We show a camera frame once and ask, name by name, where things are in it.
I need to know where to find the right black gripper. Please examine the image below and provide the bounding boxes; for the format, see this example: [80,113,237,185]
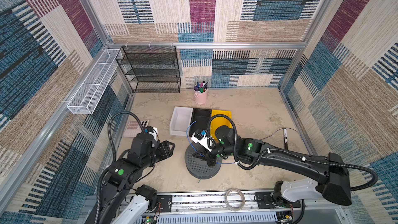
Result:
[192,137,236,167]

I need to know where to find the grey filament spool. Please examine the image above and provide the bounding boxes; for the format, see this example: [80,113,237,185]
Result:
[184,144,222,180]

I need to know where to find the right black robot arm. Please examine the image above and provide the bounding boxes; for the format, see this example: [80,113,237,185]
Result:
[191,114,379,206]

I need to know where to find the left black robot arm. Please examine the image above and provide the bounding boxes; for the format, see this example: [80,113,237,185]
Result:
[86,112,175,224]

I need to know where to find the yellow plastic bin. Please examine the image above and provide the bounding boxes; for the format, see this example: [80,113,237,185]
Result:
[210,110,232,137]

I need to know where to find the white plastic bin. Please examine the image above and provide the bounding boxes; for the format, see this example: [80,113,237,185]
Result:
[169,106,193,136]

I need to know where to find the black plastic bin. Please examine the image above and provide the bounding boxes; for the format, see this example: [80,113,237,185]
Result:
[189,108,212,136]

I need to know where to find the clear tubing coil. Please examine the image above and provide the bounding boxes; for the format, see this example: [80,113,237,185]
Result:
[224,188,246,212]

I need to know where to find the pink pen cup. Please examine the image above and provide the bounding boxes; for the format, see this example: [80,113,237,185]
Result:
[193,81,208,105]

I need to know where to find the black marker pen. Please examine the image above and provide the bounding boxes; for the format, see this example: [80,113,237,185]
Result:
[283,128,288,150]

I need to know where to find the black mesh shelf rack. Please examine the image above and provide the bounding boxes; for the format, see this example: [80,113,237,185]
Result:
[116,46,181,93]

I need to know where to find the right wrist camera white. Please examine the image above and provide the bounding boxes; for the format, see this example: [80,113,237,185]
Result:
[191,129,214,151]

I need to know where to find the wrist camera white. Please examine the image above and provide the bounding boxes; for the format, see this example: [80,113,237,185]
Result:
[191,129,214,151]
[144,126,159,142]

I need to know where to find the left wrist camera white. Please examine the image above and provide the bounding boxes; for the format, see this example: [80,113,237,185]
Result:
[144,126,159,142]

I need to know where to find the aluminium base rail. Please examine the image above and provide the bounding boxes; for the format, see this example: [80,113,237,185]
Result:
[136,189,354,224]

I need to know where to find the white wire mesh basket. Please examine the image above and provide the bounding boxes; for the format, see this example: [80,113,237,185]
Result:
[67,49,119,115]

